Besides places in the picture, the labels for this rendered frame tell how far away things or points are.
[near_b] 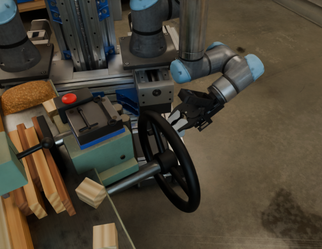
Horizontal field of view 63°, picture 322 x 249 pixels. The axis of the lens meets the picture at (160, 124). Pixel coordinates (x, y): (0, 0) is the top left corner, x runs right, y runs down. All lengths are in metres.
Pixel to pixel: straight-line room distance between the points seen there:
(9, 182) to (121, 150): 0.24
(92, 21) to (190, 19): 0.47
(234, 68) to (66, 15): 0.63
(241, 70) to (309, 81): 1.81
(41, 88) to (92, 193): 0.38
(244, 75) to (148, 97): 0.37
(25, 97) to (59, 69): 0.45
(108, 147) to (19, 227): 0.21
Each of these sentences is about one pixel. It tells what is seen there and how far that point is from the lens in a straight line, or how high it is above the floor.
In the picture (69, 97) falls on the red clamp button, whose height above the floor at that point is 1.03.
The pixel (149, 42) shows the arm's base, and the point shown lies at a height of 0.88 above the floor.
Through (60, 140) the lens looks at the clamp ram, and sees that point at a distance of 0.60.
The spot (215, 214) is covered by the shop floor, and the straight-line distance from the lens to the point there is 1.55.
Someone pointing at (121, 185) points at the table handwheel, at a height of 0.82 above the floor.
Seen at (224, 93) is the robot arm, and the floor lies 0.89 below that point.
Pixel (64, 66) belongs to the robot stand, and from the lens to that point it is 1.24.
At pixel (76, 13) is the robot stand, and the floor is 0.95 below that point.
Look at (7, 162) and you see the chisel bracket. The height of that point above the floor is 1.07.
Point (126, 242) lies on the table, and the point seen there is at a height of 0.90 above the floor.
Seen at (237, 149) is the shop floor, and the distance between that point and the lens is 1.82.
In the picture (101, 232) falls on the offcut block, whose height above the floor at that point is 0.94.
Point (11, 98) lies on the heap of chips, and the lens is 0.80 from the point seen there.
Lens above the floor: 1.39
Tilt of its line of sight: 47 degrees down
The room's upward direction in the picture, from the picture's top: straight up
